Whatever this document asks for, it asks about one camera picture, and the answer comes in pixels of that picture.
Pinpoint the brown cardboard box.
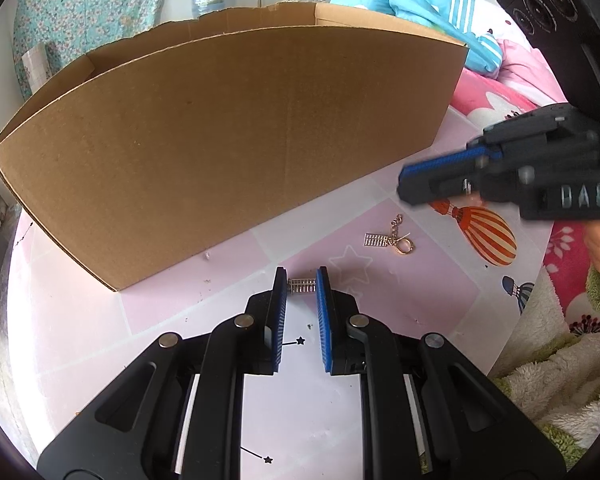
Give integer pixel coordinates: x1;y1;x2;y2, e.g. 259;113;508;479
0;2;470;293

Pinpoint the white fluffy blanket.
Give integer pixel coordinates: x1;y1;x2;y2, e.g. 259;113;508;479
499;270;600;442

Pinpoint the green fluffy blanket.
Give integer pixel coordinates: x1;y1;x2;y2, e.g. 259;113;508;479
489;265;600;463

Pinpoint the blue striped garment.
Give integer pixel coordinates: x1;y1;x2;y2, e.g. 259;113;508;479
330;0;504;79

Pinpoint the pink flower printed bedsheet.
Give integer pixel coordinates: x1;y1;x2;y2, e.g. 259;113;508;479
449;37;600;341

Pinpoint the pink printed mat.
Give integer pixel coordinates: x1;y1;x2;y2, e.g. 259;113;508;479
5;105;557;480

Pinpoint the gold keychain with abacus charm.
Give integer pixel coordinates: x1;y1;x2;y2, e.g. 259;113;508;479
363;214;417;257

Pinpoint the teal floral cloth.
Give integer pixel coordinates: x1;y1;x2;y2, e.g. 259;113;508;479
12;0;179;102

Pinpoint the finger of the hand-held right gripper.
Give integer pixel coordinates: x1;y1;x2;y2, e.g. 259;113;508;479
398;104;600;183
397;157;533;207

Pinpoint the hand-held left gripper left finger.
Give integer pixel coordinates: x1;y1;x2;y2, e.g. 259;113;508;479
37;266;288;480

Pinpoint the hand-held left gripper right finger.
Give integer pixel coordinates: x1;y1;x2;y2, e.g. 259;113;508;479
315;266;567;480

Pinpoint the rolled printed paper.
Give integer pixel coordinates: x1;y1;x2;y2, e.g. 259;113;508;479
22;42;52;95

